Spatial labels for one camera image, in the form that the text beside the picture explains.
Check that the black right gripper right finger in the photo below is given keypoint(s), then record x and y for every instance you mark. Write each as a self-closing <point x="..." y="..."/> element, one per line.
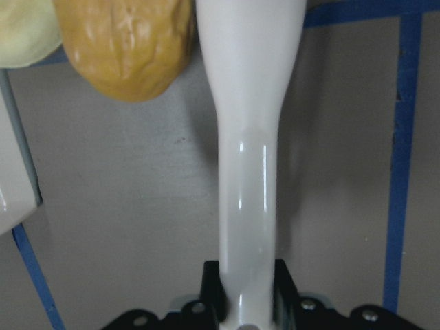
<point x="306" y="312"/>

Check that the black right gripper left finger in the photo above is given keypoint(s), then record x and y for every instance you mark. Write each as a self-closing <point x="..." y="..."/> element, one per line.
<point x="205" y="312"/>

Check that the white plastic dustpan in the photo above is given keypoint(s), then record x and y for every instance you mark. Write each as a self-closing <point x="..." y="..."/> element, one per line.
<point x="20" y="192"/>

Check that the white hand brush black bristles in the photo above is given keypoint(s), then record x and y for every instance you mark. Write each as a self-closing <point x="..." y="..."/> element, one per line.
<point x="249" y="49"/>

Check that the brown toy potato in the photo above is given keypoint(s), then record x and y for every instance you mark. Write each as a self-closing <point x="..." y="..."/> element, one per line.
<point x="127" y="50"/>

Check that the pale toy croissant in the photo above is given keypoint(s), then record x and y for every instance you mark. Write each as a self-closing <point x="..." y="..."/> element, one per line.
<point x="29" y="32"/>

